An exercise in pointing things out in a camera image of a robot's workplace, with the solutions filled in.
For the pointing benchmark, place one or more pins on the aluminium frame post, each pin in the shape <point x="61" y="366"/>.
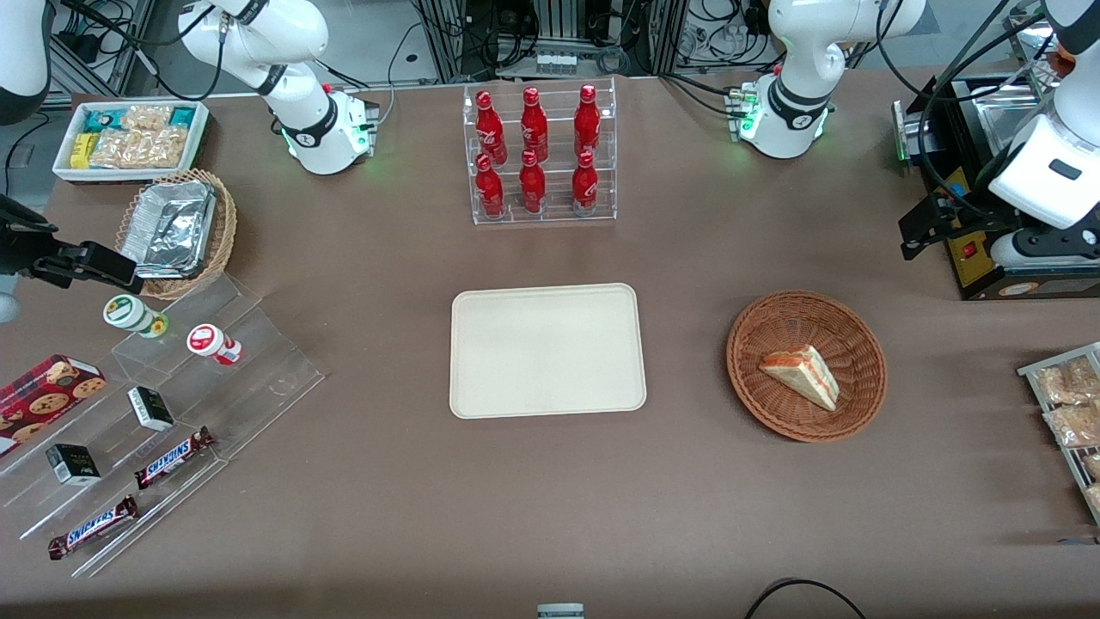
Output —
<point x="94" y="43"/>

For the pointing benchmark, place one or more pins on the aluminium foil container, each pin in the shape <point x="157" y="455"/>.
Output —
<point x="168" y="228"/>

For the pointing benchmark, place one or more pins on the aluminium frame rack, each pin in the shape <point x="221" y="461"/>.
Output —
<point x="559" y="34"/>

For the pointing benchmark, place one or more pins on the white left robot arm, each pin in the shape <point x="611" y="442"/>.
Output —
<point x="803" y="82"/>

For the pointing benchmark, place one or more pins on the beige rectangular serving tray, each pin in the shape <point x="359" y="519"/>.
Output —
<point x="546" y="351"/>

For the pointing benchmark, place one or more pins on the grey metal clamp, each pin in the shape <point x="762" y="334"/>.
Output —
<point x="560" y="611"/>

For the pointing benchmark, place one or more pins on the triangle sandwich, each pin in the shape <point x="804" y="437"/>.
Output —
<point x="803" y="371"/>

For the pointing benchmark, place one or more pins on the white rectangular snack bin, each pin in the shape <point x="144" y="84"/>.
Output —
<point x="199" y="137"/>

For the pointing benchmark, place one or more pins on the red lid yogurt cup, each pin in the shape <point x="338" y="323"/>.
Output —
<point x="206" y="340"/>

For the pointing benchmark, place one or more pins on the yellow snack packet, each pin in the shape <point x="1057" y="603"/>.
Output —
<point x="82" y="150"/>

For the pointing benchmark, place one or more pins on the tan wicker basket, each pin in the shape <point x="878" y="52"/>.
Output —
<point x="222" y="232"/>

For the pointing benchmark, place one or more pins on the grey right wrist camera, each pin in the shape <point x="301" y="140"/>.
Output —
<point x="6" y="308"/>

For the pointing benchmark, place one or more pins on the clear rice cracker bag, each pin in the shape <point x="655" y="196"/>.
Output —
<point x="137" y="148"/>
<point x="148" y="116"/>

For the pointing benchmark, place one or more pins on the small black box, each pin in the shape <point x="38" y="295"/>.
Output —
<point x="150" y="408"/>
<point x="72" y="464"/>

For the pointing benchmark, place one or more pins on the clear acrylic bottle rack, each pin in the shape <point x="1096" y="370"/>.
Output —
<point x="559" y="146"/>

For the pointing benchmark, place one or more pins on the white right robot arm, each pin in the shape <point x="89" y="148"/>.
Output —
<point x="284" y="52"/>

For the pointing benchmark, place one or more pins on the red cookie box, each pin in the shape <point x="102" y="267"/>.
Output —
<point x="43" y="395"/>

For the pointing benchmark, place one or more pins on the red cola bottle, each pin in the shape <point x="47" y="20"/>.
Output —
<point x="587" y="122"/>
<point x="532" y="187"/>
<point x="584" y="187"/>
<point x="534" y="127"/>
<point x="491" y="129"/>
<point x="490" y="191"/>

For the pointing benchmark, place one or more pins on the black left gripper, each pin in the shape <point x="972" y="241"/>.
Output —
<point x="969" y="219"/>

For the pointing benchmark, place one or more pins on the clear pastry bag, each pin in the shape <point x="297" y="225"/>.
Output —
<point x="1093" y="466"/>
<point x="1094" y="499"/>
<point x="1074" y="425"/>
<point x="1066" y="383"/>

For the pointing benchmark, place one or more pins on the black countertop appliance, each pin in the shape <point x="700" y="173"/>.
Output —
<point x="988" y="266"/>

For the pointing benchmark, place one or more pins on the teal snack packet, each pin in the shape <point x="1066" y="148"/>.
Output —
<point x="101" y="120"/>
<point x="183" y="117"/>

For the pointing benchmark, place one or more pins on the clear acrylic step stand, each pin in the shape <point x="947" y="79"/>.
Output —
<point x="249" y="361"/>

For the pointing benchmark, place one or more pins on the snickers chocolate bar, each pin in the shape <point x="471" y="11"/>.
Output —
<point x="172" y="457"/>
<point x="93" y="527"/>

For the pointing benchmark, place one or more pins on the brown round wicker basket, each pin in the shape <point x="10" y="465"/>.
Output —
<point x="851" y="331"/>

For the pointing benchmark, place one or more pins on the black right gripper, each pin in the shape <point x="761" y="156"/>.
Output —
<point x="19" y="249"/>

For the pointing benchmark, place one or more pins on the green lid yogurt cup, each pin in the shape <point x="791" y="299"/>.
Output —
<point x="127" y="312"/>

